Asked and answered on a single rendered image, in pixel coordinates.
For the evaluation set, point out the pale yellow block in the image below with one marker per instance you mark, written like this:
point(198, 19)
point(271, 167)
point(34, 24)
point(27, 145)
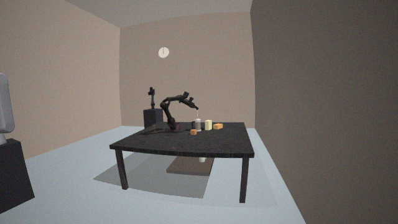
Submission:
point(208, 125)

